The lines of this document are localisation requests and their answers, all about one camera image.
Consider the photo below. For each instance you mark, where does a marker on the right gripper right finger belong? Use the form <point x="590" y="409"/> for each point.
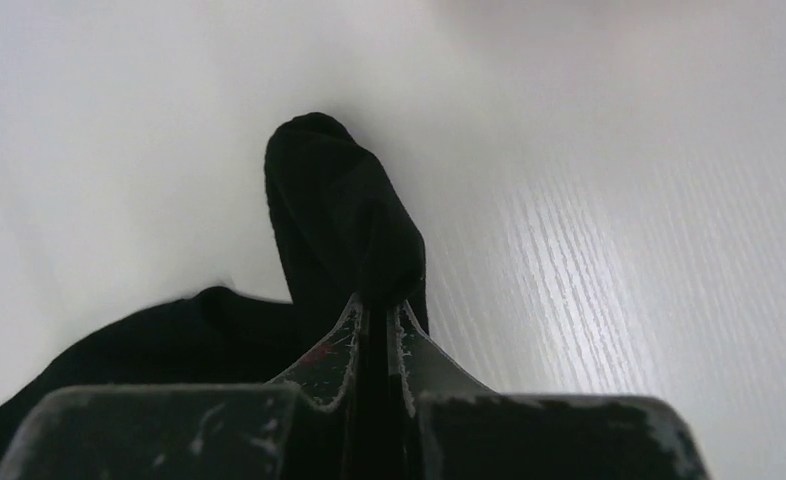
<point x="455" y="427"/>

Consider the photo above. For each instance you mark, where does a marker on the black t shirt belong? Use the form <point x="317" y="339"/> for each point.
<point x="340" y="230"/>

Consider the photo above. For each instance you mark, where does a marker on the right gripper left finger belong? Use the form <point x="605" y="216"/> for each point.
<point x="298" y="425"/>

